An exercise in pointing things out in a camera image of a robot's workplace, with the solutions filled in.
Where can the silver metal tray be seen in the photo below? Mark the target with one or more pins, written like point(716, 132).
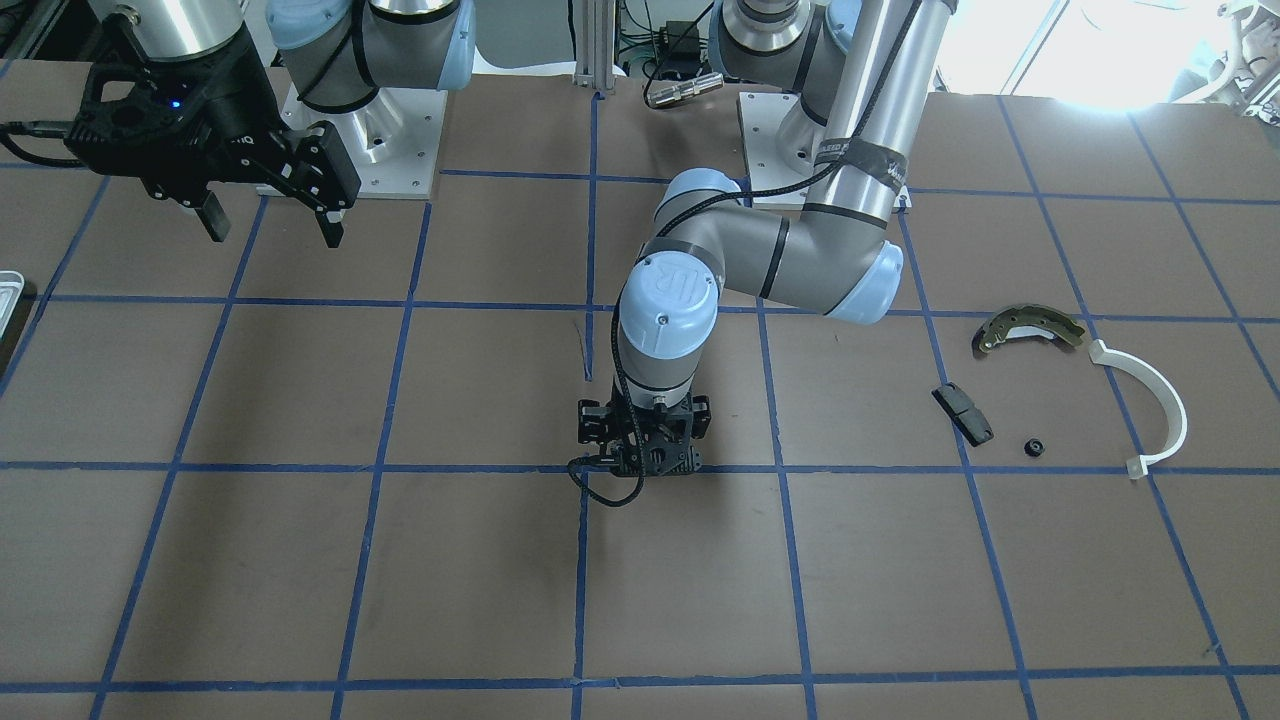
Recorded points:
point(12, 285)

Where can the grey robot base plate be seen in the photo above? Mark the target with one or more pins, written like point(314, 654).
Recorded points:
point(780, 141)

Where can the black brake pad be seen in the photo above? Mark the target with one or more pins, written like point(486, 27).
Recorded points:
point(963, 413)

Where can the white curved plastic clamp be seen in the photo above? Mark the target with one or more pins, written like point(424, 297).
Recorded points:
point(1166, 395)

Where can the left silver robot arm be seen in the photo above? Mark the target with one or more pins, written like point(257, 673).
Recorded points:
point(860, 71)

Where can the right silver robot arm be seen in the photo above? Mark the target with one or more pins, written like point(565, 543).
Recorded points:
point(339, 54)

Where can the green brake shoe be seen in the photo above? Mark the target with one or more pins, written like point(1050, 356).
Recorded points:
point(1023, 321)

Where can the aluminium frame post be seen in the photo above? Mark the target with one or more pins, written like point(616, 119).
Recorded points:
point(594, 35)

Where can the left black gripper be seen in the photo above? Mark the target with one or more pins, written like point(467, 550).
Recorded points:
point(590, 422)

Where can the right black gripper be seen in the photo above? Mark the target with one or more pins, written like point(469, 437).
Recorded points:
point(232, 108)

